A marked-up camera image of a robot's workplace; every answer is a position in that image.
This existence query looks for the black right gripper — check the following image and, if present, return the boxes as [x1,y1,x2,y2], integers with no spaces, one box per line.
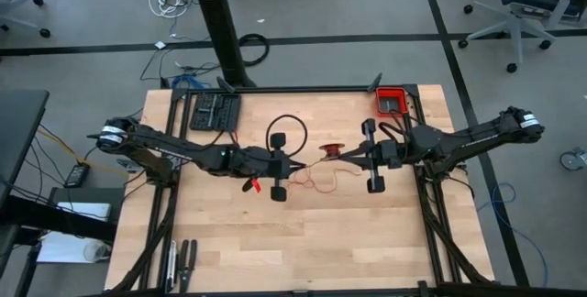
[320,117,414,195]

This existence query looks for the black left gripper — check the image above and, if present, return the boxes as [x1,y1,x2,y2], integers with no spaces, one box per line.
[236,131,307,203]

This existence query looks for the thin red cord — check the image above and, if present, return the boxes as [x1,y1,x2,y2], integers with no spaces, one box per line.
[286,143,363,193]

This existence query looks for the red collapsible bin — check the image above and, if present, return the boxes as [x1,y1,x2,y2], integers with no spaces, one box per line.
[374,86,410,118]

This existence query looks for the black tool tray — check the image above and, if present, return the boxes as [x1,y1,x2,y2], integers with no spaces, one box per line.
[189,93,243,132]

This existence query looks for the black pliers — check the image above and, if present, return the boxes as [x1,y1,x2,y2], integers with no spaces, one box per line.
[177,238,199,294]

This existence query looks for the black tower fan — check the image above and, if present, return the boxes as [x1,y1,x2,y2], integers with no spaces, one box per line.
[189,0,258,90]

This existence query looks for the silver hand tool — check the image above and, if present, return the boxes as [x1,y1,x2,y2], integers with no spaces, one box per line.
[165,240,179,294]

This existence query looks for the black low shelf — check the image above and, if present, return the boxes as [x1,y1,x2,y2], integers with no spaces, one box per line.
[48,186,126,243]

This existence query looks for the grey caster wheel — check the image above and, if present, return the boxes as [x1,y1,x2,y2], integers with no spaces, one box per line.
[559,147,587,172]

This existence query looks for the white sheet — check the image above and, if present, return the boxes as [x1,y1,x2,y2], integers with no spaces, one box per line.
[57,202,113,223]

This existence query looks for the clear plastic cup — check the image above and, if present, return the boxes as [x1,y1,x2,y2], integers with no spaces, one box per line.
[83,240,111,262]

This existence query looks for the black power adapter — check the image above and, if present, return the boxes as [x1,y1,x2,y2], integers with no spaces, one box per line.
[63,162,92,189]

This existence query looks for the black desk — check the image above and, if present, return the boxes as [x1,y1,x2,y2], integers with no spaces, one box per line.
[0,88,50,280]

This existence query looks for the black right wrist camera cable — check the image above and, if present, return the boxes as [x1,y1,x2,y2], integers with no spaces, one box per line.
[378,111,414,145]

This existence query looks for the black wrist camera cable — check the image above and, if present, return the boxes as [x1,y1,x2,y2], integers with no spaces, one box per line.
[265,114,309,157]
[378,111,414,145]

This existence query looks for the black left wrist camera cable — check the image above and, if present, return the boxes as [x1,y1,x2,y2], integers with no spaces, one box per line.
[265,114,309,157]

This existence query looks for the black clamp bracket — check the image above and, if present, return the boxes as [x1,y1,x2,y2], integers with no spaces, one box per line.
[216,75,238,94]
[366,71,384,93]

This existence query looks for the black coiled cable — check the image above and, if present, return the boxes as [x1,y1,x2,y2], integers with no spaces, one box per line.
[238,33,271,68]

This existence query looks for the blue cable bundle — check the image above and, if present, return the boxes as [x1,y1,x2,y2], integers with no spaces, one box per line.
[170,72,212,91]

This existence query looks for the long thin blue cable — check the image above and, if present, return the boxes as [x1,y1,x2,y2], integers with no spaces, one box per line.
[476,181,550,288]

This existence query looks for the thin black cables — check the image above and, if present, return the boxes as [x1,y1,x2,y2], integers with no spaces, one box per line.
[139,47,221,83]

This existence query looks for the yellow cable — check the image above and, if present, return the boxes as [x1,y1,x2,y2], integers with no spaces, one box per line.
[36,126,129,177]

